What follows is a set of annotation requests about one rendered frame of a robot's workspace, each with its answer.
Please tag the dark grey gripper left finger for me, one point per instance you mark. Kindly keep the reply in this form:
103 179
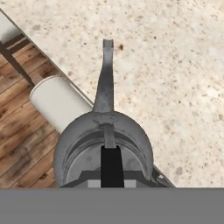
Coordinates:
92 180

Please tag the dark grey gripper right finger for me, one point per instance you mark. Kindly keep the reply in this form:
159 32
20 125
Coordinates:
131 181

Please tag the white stool with dark frame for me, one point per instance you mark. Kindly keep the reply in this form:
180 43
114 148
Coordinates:
8 29

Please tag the grey metal kettle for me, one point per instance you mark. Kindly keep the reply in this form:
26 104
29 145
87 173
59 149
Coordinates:
105 96

